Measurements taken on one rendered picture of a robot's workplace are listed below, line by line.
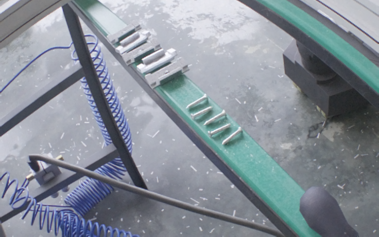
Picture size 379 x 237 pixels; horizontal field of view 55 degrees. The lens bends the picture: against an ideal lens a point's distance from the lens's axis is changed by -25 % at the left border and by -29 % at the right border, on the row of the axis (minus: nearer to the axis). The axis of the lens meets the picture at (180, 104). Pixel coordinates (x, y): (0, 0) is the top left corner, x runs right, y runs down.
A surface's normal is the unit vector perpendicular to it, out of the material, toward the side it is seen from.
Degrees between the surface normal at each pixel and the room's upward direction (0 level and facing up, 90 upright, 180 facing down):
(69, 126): 0
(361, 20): 90
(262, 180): 0
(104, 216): 0
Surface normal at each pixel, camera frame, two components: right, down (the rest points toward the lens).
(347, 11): -0.83, 0.50
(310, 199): -0.61, -0.37
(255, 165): -0.20, -0.69
